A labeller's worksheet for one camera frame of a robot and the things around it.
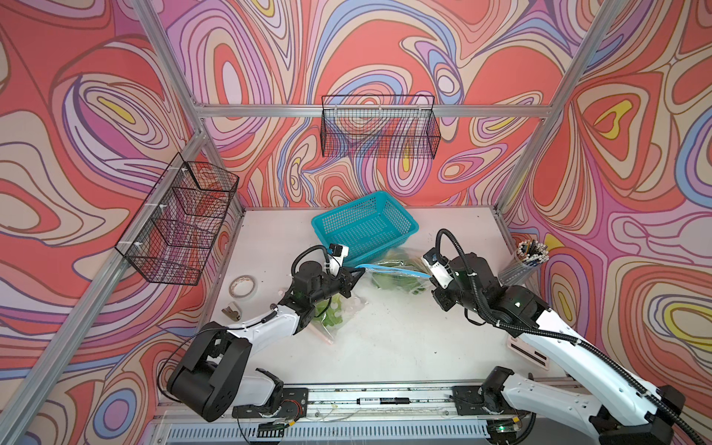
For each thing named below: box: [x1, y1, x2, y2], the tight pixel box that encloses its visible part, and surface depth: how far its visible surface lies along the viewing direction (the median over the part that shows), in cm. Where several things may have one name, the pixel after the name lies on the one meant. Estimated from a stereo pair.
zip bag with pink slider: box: [309, 292, 368, 344], surface depth 86 cm
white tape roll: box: [228, 274, 256, 298], surface depth 98 cm
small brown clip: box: [220, 305, 241, 322], surface depth 90 cm
